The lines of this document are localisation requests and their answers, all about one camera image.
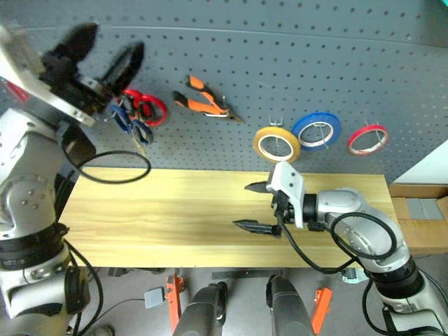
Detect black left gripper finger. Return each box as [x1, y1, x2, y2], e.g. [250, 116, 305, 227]
[52, 22, 100, 67]
[101, 41, 146, 98]

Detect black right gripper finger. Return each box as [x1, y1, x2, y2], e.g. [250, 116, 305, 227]
[243, 179, 271, 195]
[232, 218, 283, 239]

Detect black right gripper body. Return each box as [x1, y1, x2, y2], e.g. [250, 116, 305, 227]
[271, 190, 298, 225]

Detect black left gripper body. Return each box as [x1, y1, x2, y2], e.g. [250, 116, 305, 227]
[36, 50, 115, 116]

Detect blue handled scissors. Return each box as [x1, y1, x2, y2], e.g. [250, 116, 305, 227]
[110, 101, 155, 155]

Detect black flat bar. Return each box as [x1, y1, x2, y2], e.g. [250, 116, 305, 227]
[211, 269, 283, 281]

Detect yellow tape roll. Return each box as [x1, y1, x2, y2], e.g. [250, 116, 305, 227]
[253, 125, 302, 164]

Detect blue tape roll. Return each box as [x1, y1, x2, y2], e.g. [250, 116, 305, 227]
[290, 111, 342, 153]

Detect orange and black pliers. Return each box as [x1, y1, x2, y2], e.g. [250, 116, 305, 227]
[171, 74, 246, 124]

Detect dark grey rounded shape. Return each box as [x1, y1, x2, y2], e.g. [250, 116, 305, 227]
[172, 281, 229, 336]
[265, 274, 313, 336]

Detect grey caster wheel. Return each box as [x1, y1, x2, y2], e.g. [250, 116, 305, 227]
[340, 267, 368, 285]

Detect red tape roll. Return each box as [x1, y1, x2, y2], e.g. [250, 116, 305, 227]
[346, 125, 390, 158]

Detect orange clamp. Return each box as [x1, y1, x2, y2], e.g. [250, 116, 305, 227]
[311, 287, 333, 335]
[164, 274, 187, 335]

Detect grey perforated pegboard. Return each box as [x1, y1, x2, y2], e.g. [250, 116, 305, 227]
[0, 0, 448, 185]

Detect grey foot pedal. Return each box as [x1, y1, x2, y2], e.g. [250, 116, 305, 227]
[143, 286, 167, 310]

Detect brown cardboard box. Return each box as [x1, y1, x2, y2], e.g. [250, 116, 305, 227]
[387, 183, 448, 256]

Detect white board panel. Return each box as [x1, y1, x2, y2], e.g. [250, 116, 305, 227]
[391, 139, 448, 186]

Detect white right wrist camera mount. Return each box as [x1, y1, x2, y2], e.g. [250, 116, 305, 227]
[265, 162, 308, 229]

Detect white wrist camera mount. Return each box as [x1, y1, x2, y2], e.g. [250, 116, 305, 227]
[265, 162, 308, 229]
[0, 24, 98, 127]

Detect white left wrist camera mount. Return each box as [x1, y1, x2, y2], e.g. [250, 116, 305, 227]
[0, 24, 98, 127]

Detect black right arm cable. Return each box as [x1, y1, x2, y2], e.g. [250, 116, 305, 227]
[278, 211, 403, 276]

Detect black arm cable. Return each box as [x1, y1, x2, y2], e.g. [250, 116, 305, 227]
[278, 211, 403, 276]
[61, 139, 153, 185]

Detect red handled scissors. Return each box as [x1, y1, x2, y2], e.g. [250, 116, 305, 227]
[121, 88, 168, 127]

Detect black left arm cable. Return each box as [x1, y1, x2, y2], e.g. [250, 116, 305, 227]
[61, 139, 153, 185]

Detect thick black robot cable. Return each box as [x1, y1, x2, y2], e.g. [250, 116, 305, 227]
[62, 240, 105, 336]

